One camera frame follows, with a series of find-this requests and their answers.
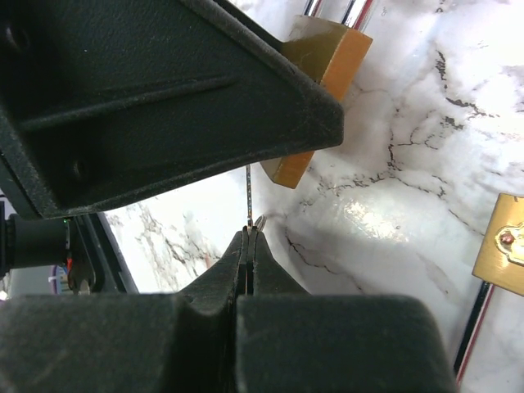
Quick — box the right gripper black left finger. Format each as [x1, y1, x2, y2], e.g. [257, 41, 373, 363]
[177, 227, 250, 318]

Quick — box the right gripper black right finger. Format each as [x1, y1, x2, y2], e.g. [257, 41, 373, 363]
[243, 227, 309, 303]

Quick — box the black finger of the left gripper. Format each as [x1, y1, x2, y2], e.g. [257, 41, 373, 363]
[1, 1, 344, 219]

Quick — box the silver key with ring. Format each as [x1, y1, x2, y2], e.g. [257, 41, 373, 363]
[246, 165, 267, 231]

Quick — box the small brass padlock with key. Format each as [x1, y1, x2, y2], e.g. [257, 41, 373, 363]
[454, 193, 523, 385]

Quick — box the large brass padlock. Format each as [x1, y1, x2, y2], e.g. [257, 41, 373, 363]
[260, 0, 384, 190]

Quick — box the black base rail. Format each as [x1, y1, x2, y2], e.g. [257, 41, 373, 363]
[66, 213, 138, 295]

